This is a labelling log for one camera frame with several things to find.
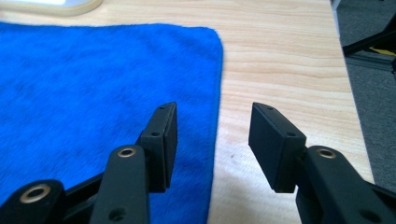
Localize black metal stand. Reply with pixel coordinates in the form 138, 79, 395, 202
342, 12, 396, 74

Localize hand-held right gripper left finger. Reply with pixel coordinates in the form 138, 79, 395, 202
89, 102, 178, 224

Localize blue towel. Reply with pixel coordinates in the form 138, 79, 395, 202
0, 21, 224, 224

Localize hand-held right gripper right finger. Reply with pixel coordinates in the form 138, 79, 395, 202
247, 102, 396, 224

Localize beige round tray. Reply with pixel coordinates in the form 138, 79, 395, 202
0, 0, 104, 17

